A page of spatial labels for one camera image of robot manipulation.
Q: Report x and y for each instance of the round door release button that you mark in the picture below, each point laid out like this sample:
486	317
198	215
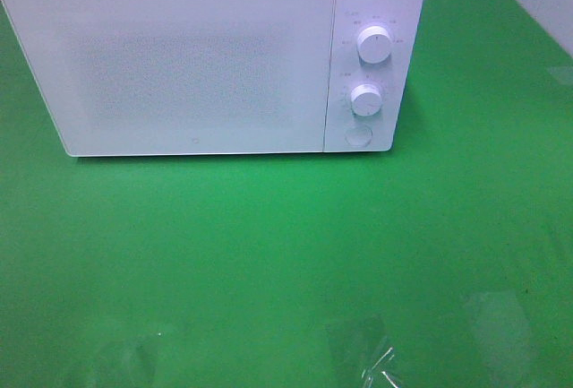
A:
359	136

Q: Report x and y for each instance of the white microwave door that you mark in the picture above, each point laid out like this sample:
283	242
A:
167	77

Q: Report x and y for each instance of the green table mat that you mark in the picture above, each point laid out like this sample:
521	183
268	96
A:
445	262

